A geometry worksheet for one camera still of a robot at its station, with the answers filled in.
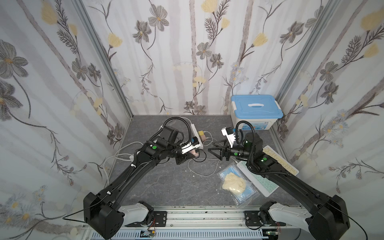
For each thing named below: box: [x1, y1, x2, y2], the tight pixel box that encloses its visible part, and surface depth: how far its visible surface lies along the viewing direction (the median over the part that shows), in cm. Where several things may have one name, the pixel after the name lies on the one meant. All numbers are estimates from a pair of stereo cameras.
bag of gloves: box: [216, 162, 260, 208], surface depth 84 cm
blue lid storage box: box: [230, 94, 284, 131], surface depth 106 cm
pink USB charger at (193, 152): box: [189, 149, 199, 157], surface depth 72 cm
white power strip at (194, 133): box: [190, 123, 204, 150], surface depth 109 cm
